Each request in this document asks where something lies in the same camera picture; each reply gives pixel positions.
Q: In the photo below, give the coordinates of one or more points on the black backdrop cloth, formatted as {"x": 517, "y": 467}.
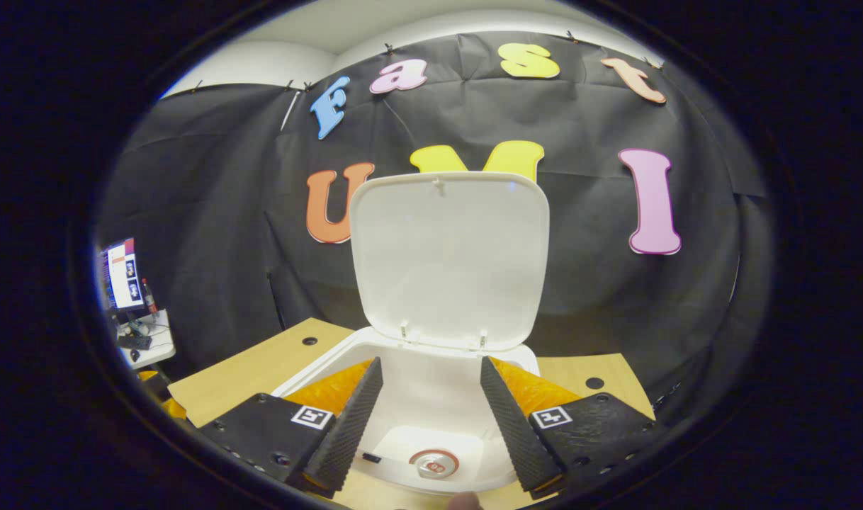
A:
{"x": 212, "y": 212}

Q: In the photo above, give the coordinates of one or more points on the white desktop garbage bin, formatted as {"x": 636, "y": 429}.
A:
{"x": 449, "y": 262}

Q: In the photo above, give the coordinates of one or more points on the white side table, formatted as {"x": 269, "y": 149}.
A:
{"x": 159, "y": 340}

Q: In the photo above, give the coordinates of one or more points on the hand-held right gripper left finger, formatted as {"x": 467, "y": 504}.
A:
{"x": 353, "y": 432}

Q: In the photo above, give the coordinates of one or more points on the red bottle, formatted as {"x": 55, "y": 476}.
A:
{"x": 149, "y": 297}

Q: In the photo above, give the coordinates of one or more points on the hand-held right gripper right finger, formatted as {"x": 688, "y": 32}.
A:
{"x": 520, "y": 432}

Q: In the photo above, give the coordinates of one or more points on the red pop can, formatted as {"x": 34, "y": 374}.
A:
{"x": 433, "y": 465}

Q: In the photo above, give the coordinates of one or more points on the computer monitor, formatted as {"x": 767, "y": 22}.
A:
{"x": 123, "y": 273}

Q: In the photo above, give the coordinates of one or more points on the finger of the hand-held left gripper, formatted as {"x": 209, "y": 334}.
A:
{"x": 175, "y": 409}

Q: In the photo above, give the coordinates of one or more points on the wooden desktop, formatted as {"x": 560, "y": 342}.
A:
{"x": 233, "y": 382}

